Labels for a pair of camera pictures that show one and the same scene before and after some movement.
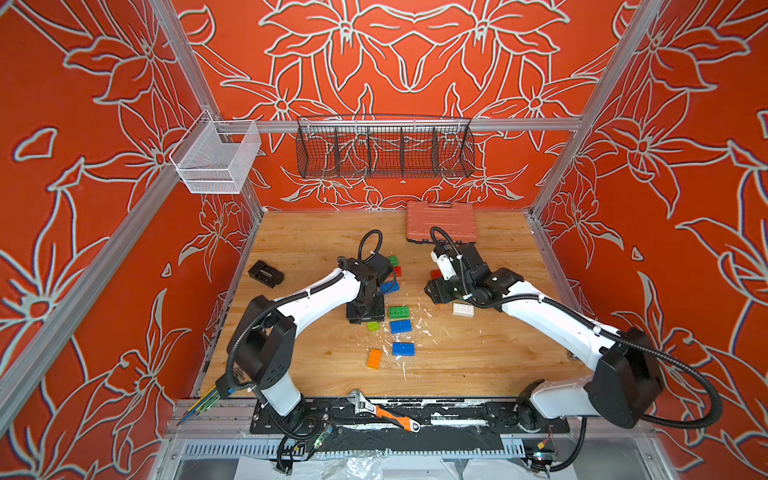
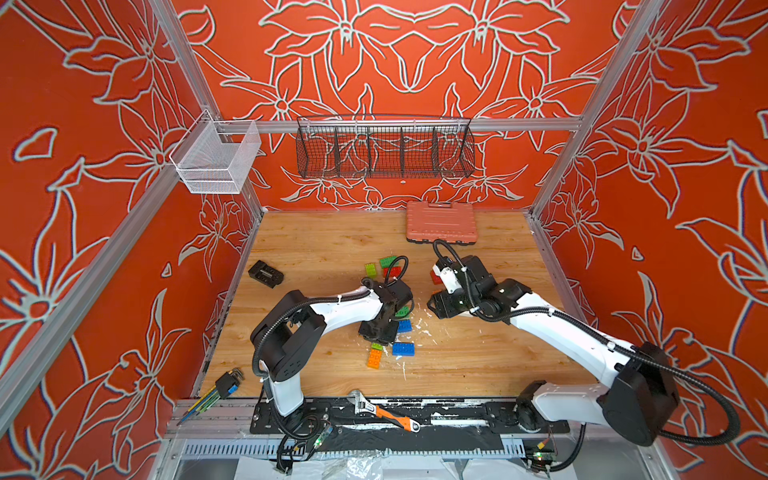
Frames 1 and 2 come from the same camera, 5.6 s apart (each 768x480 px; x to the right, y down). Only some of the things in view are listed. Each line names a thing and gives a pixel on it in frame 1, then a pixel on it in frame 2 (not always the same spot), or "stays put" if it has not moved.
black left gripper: [356, 317] -> [367, 331]
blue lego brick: [403, 349] stays put
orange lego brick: [374, 359] stays put
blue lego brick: [402, 326] stays put
